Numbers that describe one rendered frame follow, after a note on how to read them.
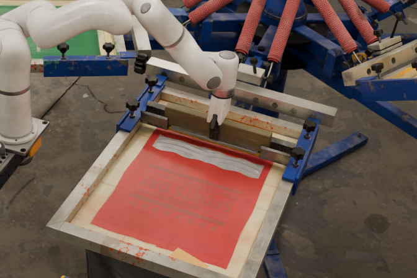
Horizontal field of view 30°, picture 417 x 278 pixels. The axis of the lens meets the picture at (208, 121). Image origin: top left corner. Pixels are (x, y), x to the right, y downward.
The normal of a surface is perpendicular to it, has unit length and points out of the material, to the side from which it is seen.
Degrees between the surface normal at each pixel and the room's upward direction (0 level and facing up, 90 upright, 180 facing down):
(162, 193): 0
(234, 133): 90
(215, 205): 0
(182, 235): 0
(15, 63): 98
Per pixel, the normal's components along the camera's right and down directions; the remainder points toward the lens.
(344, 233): 0.11, -0.80
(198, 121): -0.32, 0.54
